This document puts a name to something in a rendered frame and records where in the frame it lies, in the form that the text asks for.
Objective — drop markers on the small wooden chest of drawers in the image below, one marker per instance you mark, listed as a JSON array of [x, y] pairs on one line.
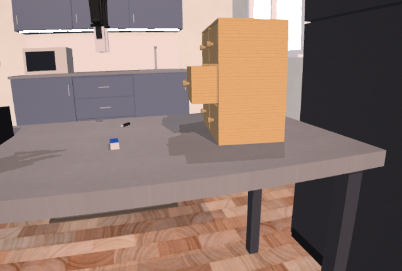
[[252, 79]]

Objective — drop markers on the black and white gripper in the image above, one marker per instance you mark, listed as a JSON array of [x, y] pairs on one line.
[[100, 21]]

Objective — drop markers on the white eraser with blue sleeve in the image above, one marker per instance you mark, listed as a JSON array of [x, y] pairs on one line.
[[114, 144]]

